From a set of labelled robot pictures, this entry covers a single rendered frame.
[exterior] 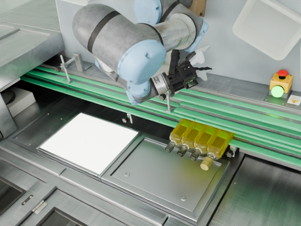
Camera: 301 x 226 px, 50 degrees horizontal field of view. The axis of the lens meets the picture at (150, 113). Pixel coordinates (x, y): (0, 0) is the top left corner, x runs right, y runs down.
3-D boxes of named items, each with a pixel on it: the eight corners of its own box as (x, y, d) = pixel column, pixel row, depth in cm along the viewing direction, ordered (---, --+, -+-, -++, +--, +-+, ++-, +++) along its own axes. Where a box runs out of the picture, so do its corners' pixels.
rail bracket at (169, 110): (174, 102, 153) (160, 117, 145) (171, 71, 143) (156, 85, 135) (179, 103, 152) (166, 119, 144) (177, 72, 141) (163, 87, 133)
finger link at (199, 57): (215, 54, 116) (197, 71, 121) (208, 43, 119) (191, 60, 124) (210, 53, 114) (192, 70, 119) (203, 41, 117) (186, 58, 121)
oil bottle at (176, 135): (190, 118, 154) (168, 145, 140) (190, 108, 150) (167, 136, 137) (201, 121, 151) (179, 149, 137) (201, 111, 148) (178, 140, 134)
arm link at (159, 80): (153, 84, 130) (149, 72, 122) (164, 79, 129) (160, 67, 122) (160, 98, 126) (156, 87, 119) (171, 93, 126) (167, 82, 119)
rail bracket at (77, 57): (86, 67, 191) (59, 86, 176) (79, 41, 181) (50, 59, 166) (92, 68, 188) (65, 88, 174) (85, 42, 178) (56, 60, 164)
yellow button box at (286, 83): (273, 85, 135) (268, 95, 130) (275, 70, 130) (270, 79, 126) (291, 89, 131) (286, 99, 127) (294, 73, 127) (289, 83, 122)
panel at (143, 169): (81, 114, 186) (36, 152, 165) (80, 110, 185) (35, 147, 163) (230, 166, 143) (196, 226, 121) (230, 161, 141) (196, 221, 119)
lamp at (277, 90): (271, 93, 129) (269, 97, 127) (273, 84, 126) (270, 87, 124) (283, 96, 127) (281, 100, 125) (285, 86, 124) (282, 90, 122)
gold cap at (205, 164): (204, 155, 127) (199, 162, 124) (212, 157, 125) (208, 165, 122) (205, 162, 129) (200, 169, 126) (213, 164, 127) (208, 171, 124)
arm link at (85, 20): (45, 12, 72) (92, 71, 120) (82, 41, 70) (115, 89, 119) (79, -26, 73) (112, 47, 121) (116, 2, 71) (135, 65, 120)
